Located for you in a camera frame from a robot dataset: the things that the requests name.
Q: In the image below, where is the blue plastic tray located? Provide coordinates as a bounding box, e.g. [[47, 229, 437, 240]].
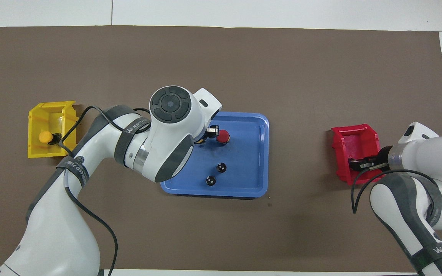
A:
[[161, 111, 270, 198]]

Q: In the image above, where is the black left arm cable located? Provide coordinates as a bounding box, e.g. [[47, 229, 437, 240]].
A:
[[58, 105, 152, 276]]

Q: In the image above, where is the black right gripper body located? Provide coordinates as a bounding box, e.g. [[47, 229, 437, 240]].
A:
[[374, 147, 392, 171]]

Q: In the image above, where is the yellow plastic bin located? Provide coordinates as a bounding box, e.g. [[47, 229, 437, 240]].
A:
[[27, 100, 80, 159]]

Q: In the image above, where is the brown paper table mat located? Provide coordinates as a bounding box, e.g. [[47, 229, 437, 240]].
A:
[[0, 25, 442, 273]]

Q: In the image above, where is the red plastic bin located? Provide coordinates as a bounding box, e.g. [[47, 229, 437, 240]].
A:
[[331, 123, 386, 186]]

